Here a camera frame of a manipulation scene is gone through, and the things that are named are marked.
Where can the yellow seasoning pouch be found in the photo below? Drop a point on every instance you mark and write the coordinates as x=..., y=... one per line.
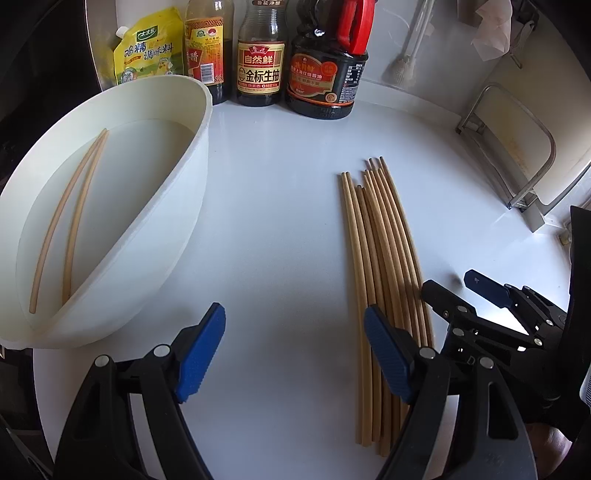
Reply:
x=147, y=50

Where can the vinegar bottle with red label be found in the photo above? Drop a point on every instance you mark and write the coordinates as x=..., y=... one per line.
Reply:
x=207, y=60

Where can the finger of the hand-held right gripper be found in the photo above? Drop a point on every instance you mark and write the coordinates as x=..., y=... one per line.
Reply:
x=448, y=300
x=485, y=284

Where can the black glass cooktop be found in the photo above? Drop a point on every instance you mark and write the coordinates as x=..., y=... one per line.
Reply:
x=46, y=46

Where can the white plastic bowl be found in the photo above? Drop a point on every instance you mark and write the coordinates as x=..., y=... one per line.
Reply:
x=152, y=207

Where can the person's right hand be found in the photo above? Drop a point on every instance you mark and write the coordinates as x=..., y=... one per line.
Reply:
x=551, y=450

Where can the wooden chopstick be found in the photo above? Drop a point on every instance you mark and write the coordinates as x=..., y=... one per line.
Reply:
x=46, y=249
x=69, y=258

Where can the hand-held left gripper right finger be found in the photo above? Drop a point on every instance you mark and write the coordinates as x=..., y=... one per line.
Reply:
x=388, y=350

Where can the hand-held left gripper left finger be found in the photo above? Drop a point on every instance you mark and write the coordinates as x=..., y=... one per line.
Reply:
x=203, y=350

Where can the white paper towel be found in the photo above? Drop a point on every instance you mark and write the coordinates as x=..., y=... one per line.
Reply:
x=491, y=32

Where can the pile of wooden chopsticks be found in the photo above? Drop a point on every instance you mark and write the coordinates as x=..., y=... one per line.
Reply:
x=383, y=258

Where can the dark soy sauce bottle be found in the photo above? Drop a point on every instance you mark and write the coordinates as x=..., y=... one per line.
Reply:
x=261, y=69

